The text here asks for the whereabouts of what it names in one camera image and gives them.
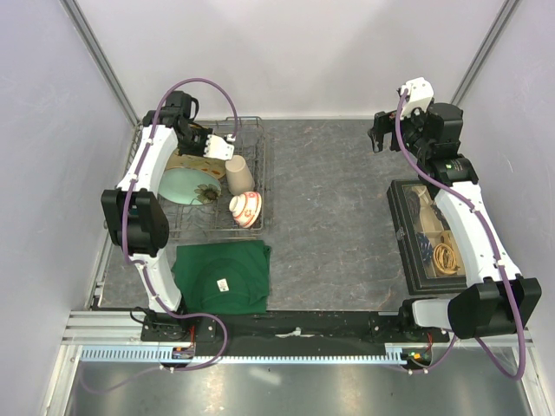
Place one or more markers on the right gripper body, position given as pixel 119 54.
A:
pixel 412 130

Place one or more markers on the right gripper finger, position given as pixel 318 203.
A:
pixel 381 126
pixel 394 145

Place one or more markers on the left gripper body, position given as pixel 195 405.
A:
pixel 195 141

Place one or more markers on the cream bird pattern plate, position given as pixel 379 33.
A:
pixel 214 167

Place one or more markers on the mint green flower plate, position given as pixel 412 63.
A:
pixel 184 186

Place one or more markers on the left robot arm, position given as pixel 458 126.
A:
pixel 135 219

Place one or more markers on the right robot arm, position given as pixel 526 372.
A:
pixel 498 300

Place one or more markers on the beige cup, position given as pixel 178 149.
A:
pixel 238 175

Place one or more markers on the white red pattern bowl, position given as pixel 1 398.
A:
pixel 245 208

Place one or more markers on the black glass lid box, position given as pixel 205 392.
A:
pixel 430 256

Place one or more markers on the folded green cloth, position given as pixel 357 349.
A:
pixel 225 278

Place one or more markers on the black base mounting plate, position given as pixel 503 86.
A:
pixel 291 332

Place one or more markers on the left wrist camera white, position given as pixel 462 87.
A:
pixel 217 147

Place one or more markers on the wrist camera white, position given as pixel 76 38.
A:
pixel 420 94
pixel 217 147

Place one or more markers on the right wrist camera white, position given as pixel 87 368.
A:
pixel 420 94

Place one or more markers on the grey wire dish rack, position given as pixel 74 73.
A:
pixel 194 224

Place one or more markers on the blue slotted cable duct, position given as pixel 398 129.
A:
pixel 171 355

